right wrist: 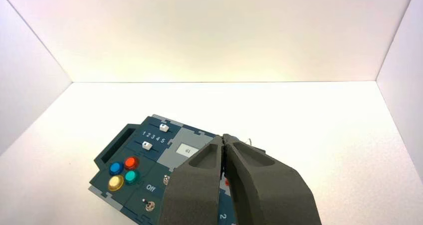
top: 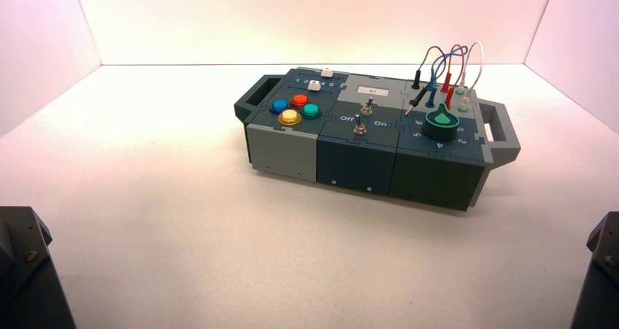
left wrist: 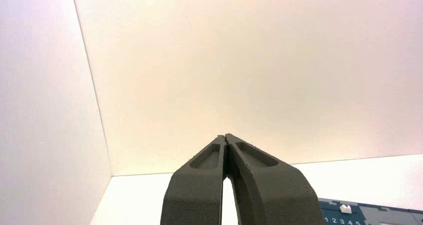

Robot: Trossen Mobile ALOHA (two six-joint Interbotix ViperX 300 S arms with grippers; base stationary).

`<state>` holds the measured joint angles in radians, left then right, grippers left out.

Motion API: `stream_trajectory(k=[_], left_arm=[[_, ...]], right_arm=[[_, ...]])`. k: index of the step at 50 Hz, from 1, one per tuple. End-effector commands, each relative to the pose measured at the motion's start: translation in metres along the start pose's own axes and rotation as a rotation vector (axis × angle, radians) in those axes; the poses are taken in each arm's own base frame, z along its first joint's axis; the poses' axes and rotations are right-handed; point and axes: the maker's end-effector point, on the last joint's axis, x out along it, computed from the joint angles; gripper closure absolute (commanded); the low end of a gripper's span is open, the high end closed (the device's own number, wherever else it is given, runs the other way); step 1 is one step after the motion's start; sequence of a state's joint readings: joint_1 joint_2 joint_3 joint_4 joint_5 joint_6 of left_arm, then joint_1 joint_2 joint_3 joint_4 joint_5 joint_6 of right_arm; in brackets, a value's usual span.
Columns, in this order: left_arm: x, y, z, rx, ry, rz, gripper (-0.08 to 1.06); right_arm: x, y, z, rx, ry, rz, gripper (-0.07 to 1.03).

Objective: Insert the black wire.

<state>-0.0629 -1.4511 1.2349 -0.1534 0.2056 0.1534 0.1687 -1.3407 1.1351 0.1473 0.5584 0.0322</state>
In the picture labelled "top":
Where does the blue grey modular task box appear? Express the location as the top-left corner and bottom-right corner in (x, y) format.
(233, 67), (522, 212)

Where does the black banana plug wire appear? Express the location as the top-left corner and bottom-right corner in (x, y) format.
(406, 45), (446, 117)

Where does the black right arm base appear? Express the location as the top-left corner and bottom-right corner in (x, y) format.
(570, 212), (619, 329)

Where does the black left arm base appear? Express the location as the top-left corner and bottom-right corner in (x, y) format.
(0, 206), (77, 329)

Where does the yellow push button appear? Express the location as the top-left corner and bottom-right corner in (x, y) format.
(277, 109), (303, 128)

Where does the white number display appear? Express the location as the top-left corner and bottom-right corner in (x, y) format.
(357, 85), (391, 97)

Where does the green rotary knob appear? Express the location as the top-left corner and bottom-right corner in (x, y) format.
(422, 103), (461, 142)

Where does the blue banana plug wire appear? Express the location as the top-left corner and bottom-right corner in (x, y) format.
(425, 45), (469, 109)

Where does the red banana plug wire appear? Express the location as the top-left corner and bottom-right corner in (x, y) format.
(439, 44), (469, 111)

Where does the white banana plug wire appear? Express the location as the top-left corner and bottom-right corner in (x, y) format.
(456, 42), (485, 107)

